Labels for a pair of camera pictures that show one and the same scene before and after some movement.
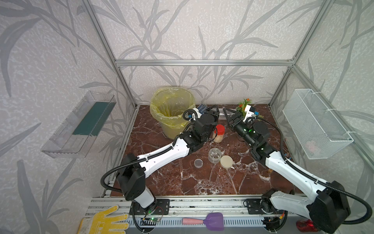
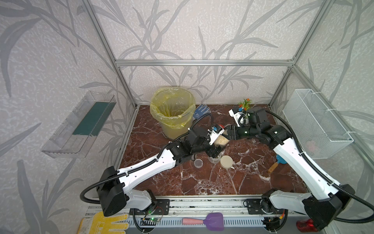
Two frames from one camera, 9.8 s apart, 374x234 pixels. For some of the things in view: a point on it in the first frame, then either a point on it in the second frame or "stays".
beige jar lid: (226, 161) stays
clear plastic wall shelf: (72, 135) stays
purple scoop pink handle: (214, 221) stays
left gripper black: (213, 115) -> (214, 152)
